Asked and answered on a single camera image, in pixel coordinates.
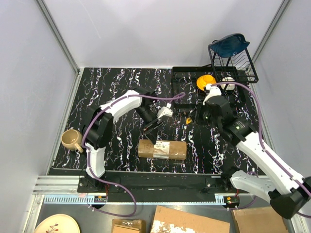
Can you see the yellow plastic cup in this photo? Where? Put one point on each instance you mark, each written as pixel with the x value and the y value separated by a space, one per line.
pixel 203 80

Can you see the cardboard box at corner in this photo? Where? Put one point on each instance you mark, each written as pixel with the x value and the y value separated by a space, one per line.
pixel 258 220

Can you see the beige ceramic mug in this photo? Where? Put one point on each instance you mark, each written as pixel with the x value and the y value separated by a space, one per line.
pixel 72 140

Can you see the yellow utility knife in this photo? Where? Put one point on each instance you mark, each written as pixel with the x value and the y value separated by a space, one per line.
pixel 188 120

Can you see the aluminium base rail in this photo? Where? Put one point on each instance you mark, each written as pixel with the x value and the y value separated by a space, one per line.
pixel 151 188

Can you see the black drain tray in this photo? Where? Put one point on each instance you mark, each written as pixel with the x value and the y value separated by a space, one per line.
pixel 184 80

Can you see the small cardboard box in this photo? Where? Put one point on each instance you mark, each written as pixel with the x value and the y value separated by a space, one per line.
pixel 128 226

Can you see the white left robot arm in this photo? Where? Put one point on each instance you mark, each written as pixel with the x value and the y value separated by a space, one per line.
pixel 97 132

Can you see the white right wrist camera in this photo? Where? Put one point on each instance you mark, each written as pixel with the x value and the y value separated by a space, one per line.
pixel 211 91

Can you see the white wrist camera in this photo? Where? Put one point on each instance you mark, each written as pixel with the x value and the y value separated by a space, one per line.
pixel 164 111
pixel 211 91

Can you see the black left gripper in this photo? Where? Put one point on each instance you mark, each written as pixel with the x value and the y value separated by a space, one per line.
pixel 151 126

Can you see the black wire dish rack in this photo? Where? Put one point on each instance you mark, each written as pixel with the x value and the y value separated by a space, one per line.
pixel 239 67

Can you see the blue bowl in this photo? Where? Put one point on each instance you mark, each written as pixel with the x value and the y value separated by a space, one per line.
pixel 231 45

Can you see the patterned ceramic plate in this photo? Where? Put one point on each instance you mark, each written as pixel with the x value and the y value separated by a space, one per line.
pixel 58 223

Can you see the flat cardboard sheet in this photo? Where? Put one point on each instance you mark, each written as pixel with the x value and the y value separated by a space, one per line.
pixel 168 220

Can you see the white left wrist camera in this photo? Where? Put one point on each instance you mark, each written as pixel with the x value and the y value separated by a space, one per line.
pixel 164 111

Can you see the brown cardboard express box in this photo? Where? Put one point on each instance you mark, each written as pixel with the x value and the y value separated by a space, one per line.
pixel 173 150

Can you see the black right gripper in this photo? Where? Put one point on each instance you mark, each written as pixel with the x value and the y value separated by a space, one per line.
pixel 198 119

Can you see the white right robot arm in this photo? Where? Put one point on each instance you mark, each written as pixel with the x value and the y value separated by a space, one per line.
pixel 287 191

